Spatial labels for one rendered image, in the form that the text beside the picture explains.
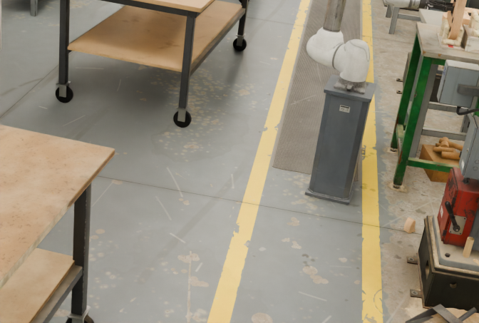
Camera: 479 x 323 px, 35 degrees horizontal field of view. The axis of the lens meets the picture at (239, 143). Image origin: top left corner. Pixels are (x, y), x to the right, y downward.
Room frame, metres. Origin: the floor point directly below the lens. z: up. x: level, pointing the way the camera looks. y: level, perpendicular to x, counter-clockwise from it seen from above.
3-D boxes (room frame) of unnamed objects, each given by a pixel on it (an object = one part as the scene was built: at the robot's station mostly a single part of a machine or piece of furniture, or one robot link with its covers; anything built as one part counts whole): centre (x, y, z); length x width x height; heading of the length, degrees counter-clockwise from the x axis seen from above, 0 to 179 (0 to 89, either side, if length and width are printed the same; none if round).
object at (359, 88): (4.14, -0.60, 0.73); 0.22 x 0.18 x 0.06; 167
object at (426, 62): (4.31, -1.04, 0.45); 0.05 x 0.05 x 0.90; 85
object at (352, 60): (4.16, -0.59, 0.87); 0.18 x 0.16 x 0.22; 55
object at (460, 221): (3.17, -1.07, 0.47); 0.12 x 0.03 x 0.18; 85
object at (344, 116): (4.16, -0.60, 0.35); 0.28 x 0.28 x 0.70; 77
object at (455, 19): (4.53, -1.19, 1.17); 0.35 x 0.04 x 0.40; 174
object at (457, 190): (3.31, -1.11, 0.49); 0.25 x 0.12 x 0.37; 175
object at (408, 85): (4.86, -1.09, 0.45); 0.05 x 0.05 x 0.90; 85
